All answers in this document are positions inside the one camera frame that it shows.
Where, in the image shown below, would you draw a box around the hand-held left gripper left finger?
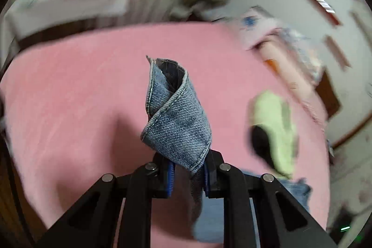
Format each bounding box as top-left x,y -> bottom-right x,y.
35,153 -> 176,248

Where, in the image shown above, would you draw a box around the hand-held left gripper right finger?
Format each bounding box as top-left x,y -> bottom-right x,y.
203,149 -> 339,248

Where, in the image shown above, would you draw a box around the blue denim jeans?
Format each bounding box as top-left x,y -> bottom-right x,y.
141,56 -> 312,243

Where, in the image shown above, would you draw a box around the pale yellow and black garment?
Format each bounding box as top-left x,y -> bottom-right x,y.
247,90 -> 300,179

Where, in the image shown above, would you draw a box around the pink bed sheet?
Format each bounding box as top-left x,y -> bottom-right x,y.
0,22 -> 332,248

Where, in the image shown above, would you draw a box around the pink pillow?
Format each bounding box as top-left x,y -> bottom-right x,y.
259,36 -> 326,127

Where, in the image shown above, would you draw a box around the brown wooden headboard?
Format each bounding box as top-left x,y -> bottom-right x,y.
315,71 -> 341,119

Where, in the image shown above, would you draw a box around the white printed pillow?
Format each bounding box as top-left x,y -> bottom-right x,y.
232,5 -> 291,50

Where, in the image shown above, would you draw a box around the grey cloth pile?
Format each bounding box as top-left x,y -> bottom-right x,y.
171,0 -> 233,22

